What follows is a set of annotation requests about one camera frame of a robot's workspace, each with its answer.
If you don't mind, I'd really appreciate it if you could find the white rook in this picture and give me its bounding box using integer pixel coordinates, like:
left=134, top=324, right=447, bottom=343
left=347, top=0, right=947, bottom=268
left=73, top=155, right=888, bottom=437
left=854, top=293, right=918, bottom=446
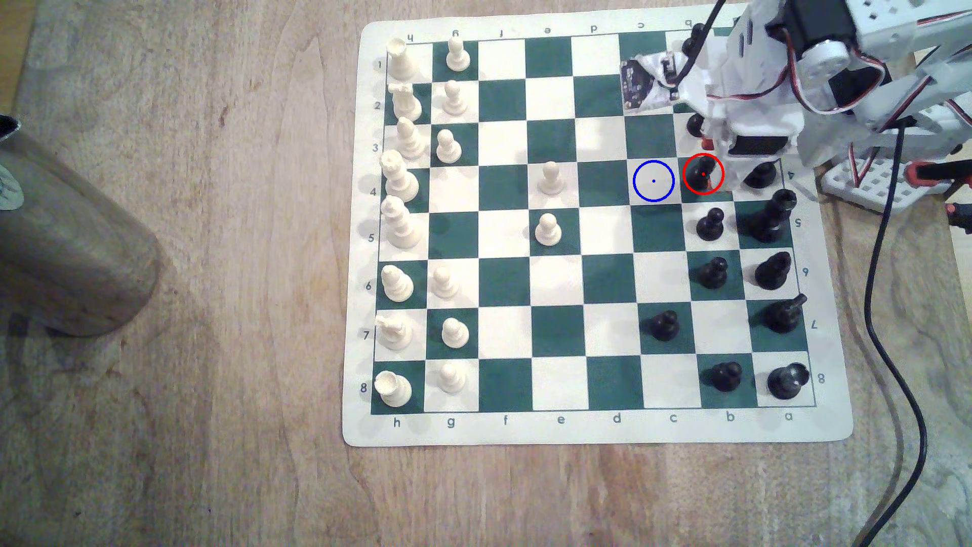
left=374, top=370, right=413, bottom=409
left=386, top=38, right=419, bottom=83

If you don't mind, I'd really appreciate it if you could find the tape-wrapped gripper camera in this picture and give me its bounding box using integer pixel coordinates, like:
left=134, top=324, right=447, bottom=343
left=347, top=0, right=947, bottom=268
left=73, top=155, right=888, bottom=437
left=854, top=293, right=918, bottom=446
left=620, top=52, right=684, bottom=116

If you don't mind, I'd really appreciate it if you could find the black rook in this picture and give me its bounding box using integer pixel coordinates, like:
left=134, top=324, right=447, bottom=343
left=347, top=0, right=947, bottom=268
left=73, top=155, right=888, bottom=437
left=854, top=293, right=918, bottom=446
left=767, top=363, right=808, bottom=401

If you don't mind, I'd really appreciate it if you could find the red white black servo wire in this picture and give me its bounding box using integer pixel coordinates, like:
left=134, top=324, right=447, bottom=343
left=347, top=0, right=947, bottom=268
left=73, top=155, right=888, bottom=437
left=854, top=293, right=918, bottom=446
left=710, top=57, right=893, bottom=115

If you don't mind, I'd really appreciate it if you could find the white king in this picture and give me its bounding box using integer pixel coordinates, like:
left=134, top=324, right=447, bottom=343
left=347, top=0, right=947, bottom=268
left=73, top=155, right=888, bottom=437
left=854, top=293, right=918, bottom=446
left=380, top=195, right=423, bottom=250

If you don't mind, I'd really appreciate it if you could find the black bishop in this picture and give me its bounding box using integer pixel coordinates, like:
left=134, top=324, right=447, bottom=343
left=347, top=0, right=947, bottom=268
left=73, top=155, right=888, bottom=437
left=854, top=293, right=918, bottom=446
left=755, top=251, right=792, bottom=292

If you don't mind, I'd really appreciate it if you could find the thick black cable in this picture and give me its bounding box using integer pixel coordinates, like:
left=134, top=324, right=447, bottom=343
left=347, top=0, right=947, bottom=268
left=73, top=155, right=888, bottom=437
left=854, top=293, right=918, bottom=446
left=854, top=114, right=929, bottom=547

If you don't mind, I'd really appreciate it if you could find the black queen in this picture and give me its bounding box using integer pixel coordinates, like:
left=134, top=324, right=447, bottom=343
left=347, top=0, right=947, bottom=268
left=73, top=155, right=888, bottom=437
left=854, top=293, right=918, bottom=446
left=743, top=158, right=778, bottom=191

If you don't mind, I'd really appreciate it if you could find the green white chess mat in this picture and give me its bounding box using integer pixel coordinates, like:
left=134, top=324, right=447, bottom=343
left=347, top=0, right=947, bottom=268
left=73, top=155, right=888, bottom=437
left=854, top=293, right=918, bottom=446
left=342, top=8, right=854, bottom=448

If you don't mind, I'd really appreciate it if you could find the black knight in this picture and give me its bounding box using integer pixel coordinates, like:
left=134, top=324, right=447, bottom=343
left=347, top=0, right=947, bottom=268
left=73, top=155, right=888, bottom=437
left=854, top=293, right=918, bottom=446
left=763, top=295, right=807, bottom=335

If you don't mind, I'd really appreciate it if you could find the grey metal cylinder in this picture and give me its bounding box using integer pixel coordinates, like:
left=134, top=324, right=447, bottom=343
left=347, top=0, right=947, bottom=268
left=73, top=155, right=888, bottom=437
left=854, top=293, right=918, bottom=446
left=0, top=114, right=163, bottom=337

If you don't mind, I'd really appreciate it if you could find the red black table clamp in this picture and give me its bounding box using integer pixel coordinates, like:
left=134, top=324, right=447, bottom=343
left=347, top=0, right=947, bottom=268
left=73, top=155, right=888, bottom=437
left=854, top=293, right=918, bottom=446
left=904, top=158, right=972, bottom=229

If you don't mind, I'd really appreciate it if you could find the white taped gripper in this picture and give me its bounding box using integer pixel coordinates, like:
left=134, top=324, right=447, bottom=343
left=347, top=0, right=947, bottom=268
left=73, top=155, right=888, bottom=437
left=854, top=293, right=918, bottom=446
left=679, top=0, right=806, bottom=158

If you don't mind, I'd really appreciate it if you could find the thin black camera cable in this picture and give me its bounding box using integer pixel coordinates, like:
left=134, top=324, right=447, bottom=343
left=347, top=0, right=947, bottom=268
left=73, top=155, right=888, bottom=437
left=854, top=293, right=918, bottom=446
left=672, top=0, right=728, bottom=83

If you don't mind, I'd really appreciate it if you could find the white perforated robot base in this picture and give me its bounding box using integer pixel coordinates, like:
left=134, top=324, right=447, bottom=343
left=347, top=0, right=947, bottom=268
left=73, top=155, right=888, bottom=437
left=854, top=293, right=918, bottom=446
left=820, top=155, right=950, bottom=214

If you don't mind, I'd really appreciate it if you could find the black king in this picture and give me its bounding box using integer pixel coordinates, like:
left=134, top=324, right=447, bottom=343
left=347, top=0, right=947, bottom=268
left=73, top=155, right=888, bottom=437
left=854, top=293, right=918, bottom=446
left=740, top=188, right=798, bottom=244

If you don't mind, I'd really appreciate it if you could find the white bishop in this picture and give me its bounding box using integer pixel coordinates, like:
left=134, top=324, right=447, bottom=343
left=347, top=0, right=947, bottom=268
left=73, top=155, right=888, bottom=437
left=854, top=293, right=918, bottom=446
left=395, top=116, right=428, bottom=161
left=380, top=263, right=416, bottom=302

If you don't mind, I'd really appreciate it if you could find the white knight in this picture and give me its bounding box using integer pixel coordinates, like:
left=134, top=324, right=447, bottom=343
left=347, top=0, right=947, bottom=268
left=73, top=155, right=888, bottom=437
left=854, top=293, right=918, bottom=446
left=376, top=313, right=414, bottom=351
left=389, top=82, right=424, bottom=123

